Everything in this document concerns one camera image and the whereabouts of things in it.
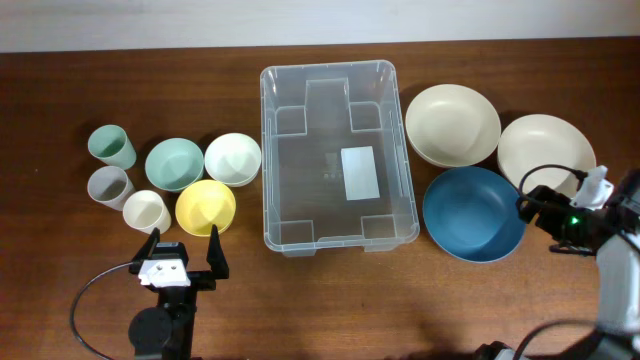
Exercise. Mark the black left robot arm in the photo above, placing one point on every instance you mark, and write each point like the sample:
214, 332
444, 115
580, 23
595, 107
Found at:
165, 330

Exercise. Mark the beige bowl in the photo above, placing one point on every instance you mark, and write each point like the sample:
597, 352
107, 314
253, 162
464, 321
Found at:
540, 139
451, 125

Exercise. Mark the cream cup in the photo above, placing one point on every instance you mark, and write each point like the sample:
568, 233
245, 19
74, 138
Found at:
145, 211

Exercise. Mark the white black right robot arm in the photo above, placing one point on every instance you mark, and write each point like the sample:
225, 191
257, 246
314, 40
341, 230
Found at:
601, 220

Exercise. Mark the blue bowl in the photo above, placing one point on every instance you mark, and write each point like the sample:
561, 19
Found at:
470, 213

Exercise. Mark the green cup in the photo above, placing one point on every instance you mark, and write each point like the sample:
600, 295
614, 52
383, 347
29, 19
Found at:
111, 145

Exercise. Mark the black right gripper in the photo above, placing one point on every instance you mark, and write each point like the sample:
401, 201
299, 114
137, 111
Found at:
557, 203

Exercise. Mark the grey cup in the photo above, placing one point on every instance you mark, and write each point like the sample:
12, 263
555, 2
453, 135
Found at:
110, 186

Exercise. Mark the yellow small bowl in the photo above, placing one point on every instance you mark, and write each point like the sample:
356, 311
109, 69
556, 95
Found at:
204, 204

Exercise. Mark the white label in bin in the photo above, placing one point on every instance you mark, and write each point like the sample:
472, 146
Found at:
359, 173

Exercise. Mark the clear plastic storage bin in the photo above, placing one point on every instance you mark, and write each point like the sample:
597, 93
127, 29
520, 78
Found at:
309, 113

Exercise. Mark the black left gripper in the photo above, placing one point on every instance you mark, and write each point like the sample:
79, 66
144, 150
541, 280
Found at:
218, 266

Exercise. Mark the green small bowl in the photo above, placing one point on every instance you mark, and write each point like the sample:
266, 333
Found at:
174, 164

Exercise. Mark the white small bowl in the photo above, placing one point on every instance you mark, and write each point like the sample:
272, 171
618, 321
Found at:
233, 159

